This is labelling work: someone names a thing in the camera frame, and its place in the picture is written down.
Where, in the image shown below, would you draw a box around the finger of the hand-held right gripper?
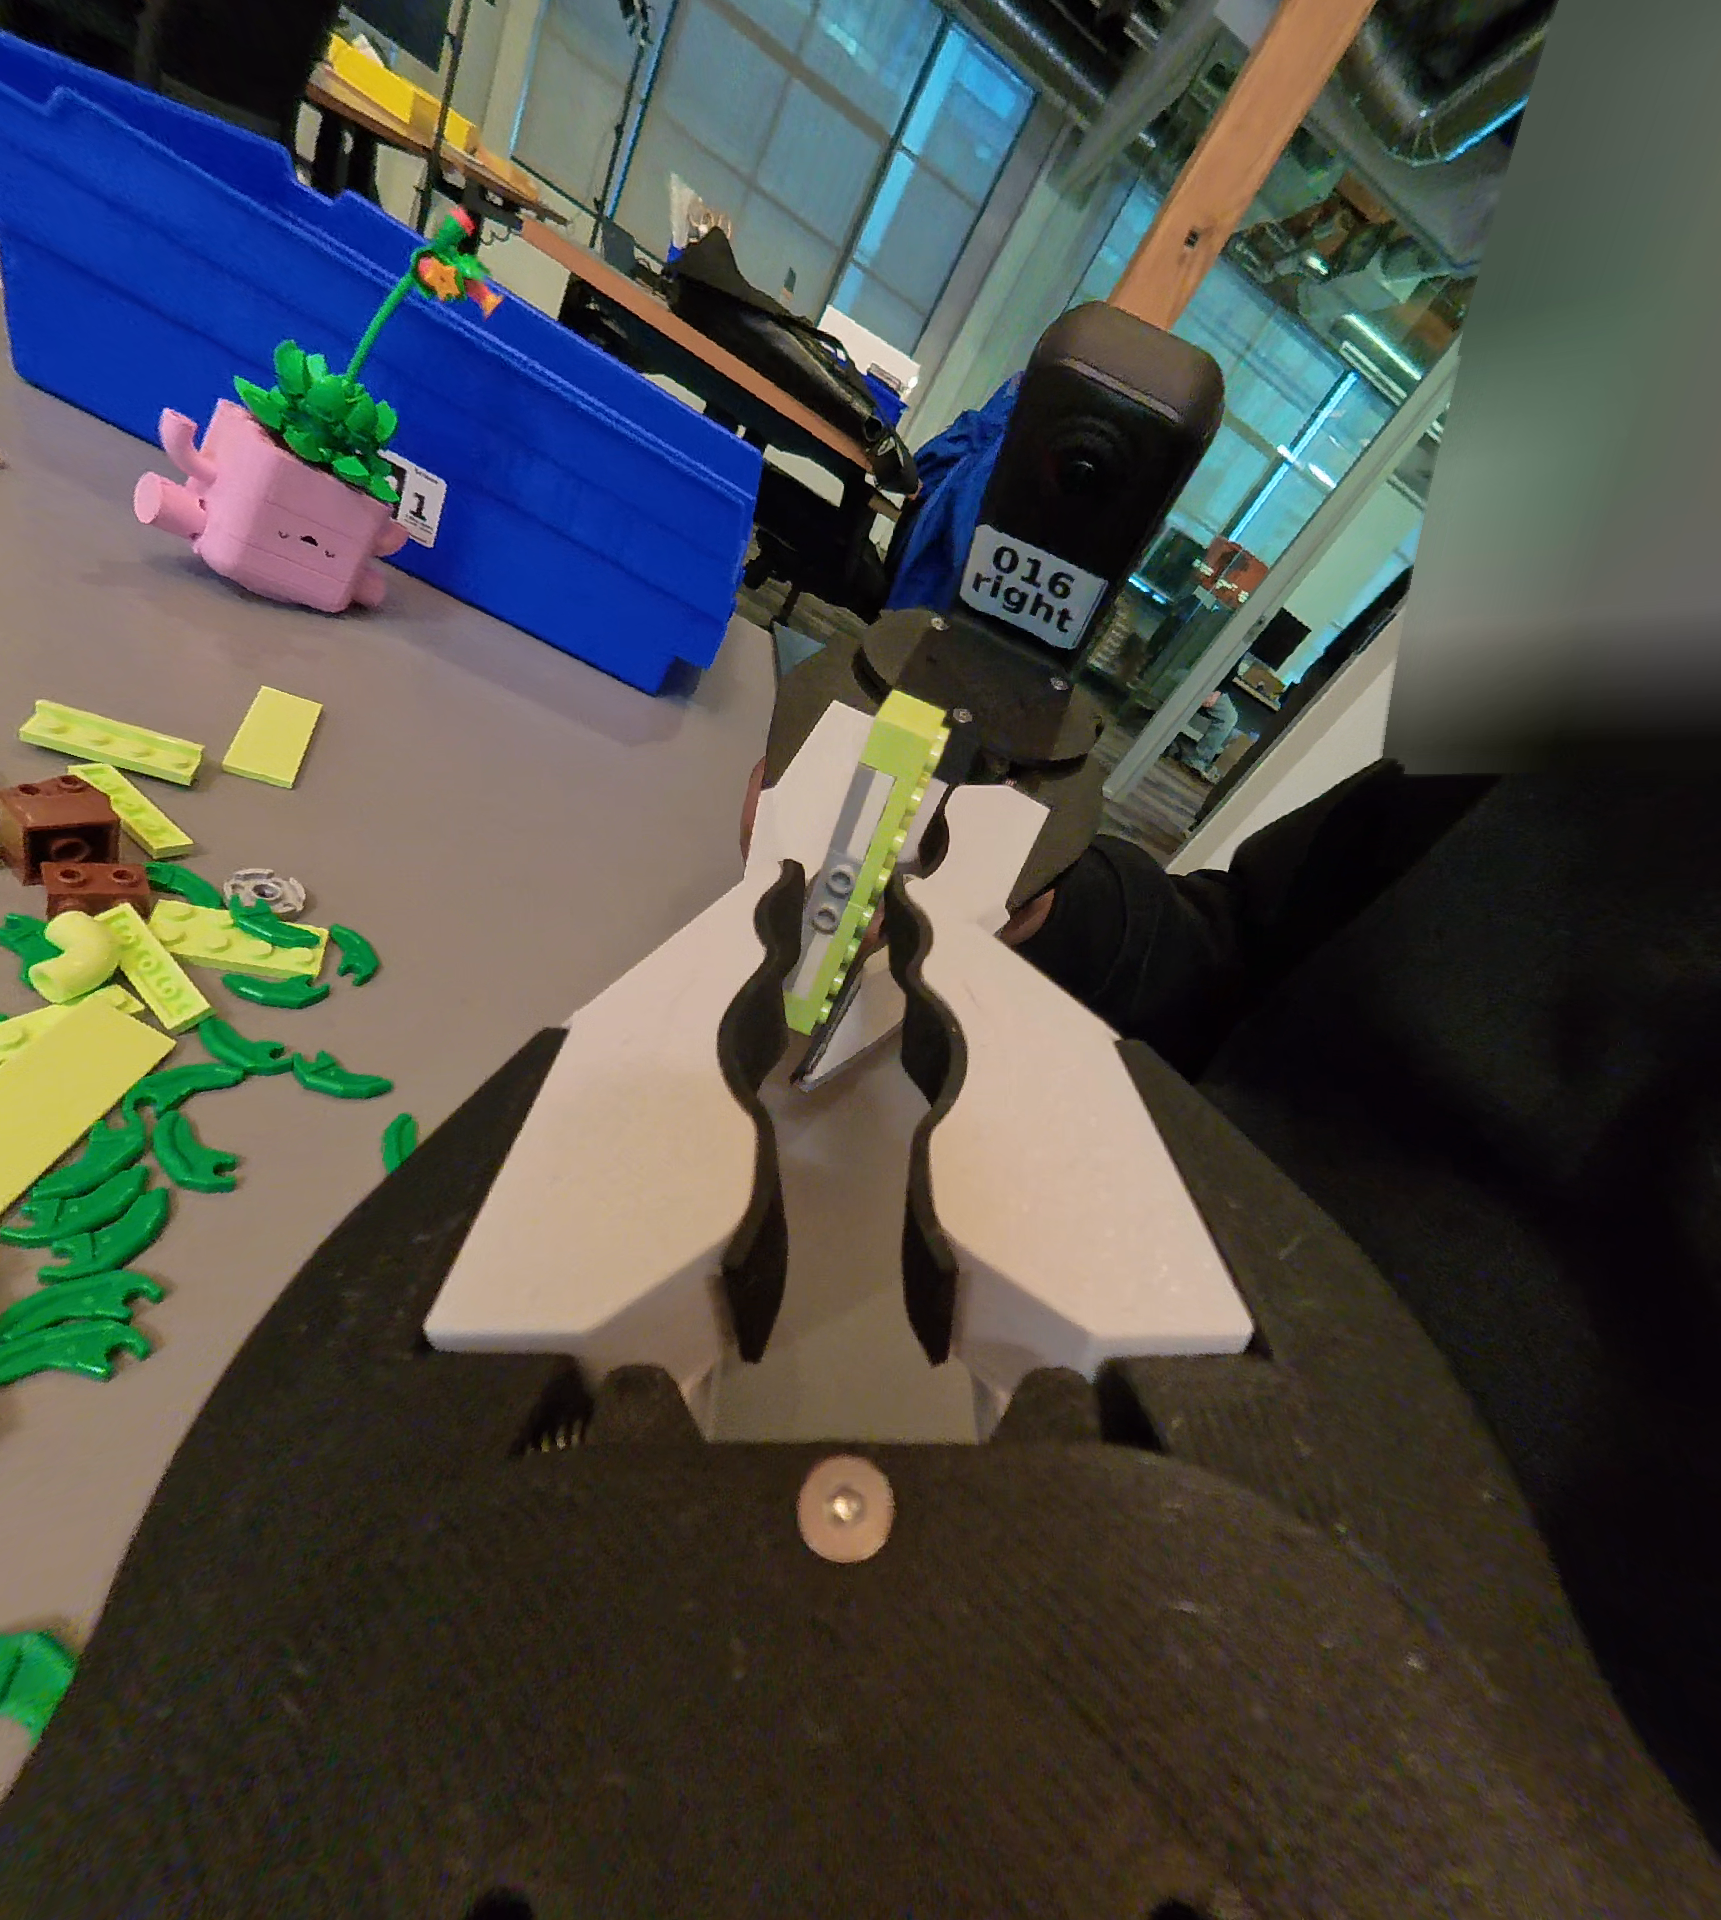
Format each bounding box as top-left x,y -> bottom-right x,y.
793,787 -> 1060,1091
754,697 -> 894,890

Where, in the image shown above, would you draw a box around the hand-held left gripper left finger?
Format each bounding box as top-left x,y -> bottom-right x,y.
425,859 -> 805,1363

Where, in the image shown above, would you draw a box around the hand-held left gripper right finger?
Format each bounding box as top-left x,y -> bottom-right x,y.
882,877 -> 1259,1422

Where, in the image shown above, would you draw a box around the lime long studded plate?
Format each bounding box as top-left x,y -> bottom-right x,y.
783,694 -> 954,1041

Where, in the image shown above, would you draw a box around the pile of mixed toy bricks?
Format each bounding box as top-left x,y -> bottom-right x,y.
0,697 -> 397,1549

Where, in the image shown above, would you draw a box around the person's right forearm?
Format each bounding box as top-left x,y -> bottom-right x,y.
1055,762 -> 1409,1061

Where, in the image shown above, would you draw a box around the blue jacket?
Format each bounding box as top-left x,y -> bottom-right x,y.
882,374 -> 1030,620

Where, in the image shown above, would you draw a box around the black bag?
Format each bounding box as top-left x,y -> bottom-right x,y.
663,225 -> 925,486

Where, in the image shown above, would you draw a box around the blue plastic bin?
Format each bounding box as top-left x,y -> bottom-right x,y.
0,7 -> 767,697

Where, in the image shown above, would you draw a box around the wooden background table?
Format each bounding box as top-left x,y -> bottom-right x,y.
304,74 -> 910,505

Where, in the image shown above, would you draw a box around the lime smooth tile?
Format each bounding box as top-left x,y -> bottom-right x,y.
220,685 -> 326,795

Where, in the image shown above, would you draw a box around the pink brick pot figure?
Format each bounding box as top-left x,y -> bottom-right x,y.
132,207 -> 506,619

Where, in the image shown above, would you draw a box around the small yellow bin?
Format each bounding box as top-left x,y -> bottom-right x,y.
324,37 -> 484,157

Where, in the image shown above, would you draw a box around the wooden post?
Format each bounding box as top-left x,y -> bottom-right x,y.
1105,0 -> 1383,328

